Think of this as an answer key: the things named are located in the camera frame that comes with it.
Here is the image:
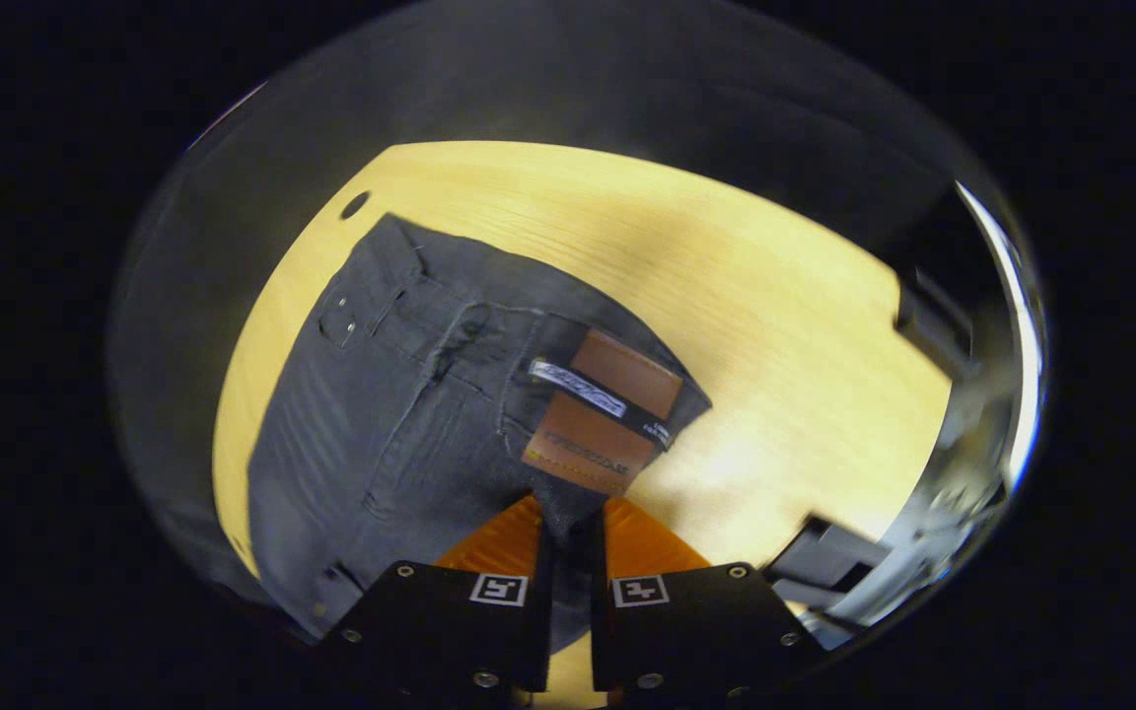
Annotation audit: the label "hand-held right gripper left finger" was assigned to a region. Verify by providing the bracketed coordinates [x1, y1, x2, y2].
[324, 493, 556, 710]

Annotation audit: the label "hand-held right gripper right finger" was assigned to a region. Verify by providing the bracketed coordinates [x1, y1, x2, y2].
[588, 496, 827, 710]

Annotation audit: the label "dark grey jeans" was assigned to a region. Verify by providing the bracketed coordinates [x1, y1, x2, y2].
[248, 212, 715, 654]

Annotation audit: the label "dark grey block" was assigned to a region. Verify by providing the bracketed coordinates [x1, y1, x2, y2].
[763, 513, 889, 610]
[895, 264, 975, 381]

